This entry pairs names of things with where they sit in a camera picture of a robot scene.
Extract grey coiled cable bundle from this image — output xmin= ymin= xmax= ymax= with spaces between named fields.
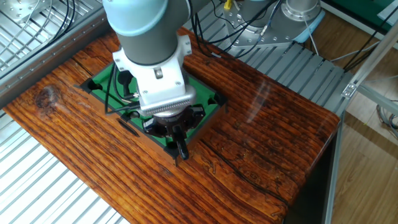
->
xmin=375 ymin=104 xmax=398 ymax=139

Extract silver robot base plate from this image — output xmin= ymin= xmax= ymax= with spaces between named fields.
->
xmin=225 ymin=0 xmax=326 ymax=49

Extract white cable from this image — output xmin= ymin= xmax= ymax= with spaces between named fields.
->
xmin=303 ymin=18 xmax=382 ymax=63

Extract green board white edge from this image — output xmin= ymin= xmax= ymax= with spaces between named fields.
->
xmin=322 ymin=0 xmax=398 ymax=34

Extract silver wire mesh grid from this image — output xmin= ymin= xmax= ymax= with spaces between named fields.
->
xmin=0 ymin=0 xmax=105 ymax=72

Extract black cables over mesh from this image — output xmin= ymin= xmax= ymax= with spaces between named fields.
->
xmin=46 ymin=0 xmax=77 ymax=44

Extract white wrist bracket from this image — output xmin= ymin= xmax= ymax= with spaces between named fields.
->
xmin=111 ymin=34 xmax=197 ymax=118

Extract aluminium frame cross beam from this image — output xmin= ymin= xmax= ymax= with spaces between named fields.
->
xmin=357 ymin=83 xmax=398 ymax=116

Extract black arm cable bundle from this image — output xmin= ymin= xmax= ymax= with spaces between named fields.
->
xmin=189 ymin=0 xmax=282 ymax=60

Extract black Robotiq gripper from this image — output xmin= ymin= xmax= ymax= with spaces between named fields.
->
xmin=142 ymin=105 xmax=206 ymax=139

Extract grey table frame leg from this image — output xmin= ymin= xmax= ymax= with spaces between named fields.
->
xmin=323 ymin=111 xmax=346 ymax=224

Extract grey aluminium rail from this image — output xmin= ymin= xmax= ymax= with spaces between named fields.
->
xmin=0 ymin=6 xmax=109 ymax=108

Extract wooden pool cue black butt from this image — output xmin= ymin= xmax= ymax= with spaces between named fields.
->
xmin=172 ymin=124 xmax=190 ymax=161

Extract mini green felt pool table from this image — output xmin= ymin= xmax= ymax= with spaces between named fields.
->
xmin=73 ymin=62 xmax=230 ymax=167

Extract black cables beside frame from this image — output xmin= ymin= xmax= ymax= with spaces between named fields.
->
xmin=343 ymin=6 xmax=398 ymax=73

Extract wood grain board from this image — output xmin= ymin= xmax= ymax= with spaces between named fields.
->
xmin=2 ymin=26 xmax=341 ymax=224

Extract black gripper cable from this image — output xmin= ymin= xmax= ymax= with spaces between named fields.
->
xmin=104 ymin=63 xmax=141 ymax=115

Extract aluminium frame post with bracket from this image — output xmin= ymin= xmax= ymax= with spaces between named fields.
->
xmin=341 ymin=18 xmax=398 ymax=100

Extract silver metal mount plate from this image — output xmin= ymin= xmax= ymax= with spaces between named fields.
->
xmin=0 ymin=0 xmax=52 ymax=24

